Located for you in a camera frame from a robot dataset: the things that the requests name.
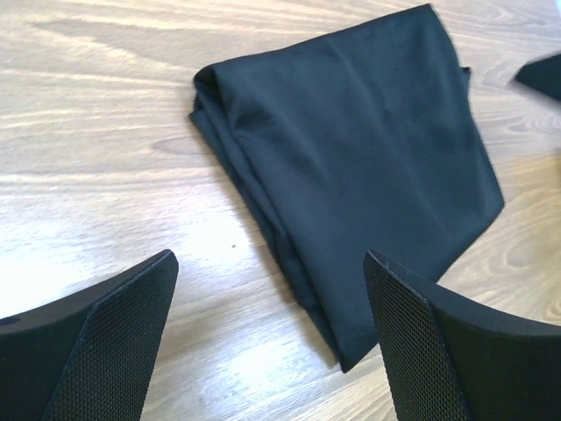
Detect black t-shirt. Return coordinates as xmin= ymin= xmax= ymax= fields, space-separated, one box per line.
xmin=190 ymin=4 xmax=504 ymax=371

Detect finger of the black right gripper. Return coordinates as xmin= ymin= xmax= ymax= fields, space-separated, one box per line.
xmin=514 ymin=53 xmax=561 ymax=103

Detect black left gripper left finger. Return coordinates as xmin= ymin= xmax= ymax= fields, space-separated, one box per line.
xmin=1 ymin=250 xmax=179 ymax=420

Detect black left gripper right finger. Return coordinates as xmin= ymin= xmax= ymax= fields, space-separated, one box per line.
xmin=364 ymin=251 xmax=560 ymax=420

